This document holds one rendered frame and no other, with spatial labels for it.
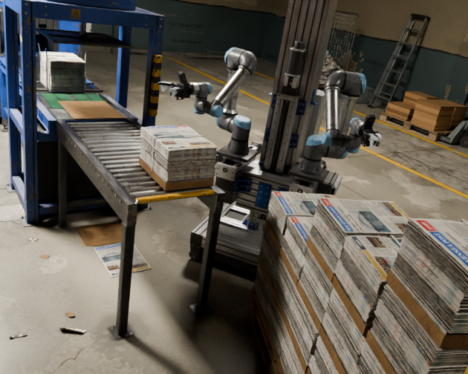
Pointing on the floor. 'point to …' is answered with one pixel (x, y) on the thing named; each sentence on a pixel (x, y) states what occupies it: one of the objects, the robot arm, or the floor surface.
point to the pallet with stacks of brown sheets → (426, 114)
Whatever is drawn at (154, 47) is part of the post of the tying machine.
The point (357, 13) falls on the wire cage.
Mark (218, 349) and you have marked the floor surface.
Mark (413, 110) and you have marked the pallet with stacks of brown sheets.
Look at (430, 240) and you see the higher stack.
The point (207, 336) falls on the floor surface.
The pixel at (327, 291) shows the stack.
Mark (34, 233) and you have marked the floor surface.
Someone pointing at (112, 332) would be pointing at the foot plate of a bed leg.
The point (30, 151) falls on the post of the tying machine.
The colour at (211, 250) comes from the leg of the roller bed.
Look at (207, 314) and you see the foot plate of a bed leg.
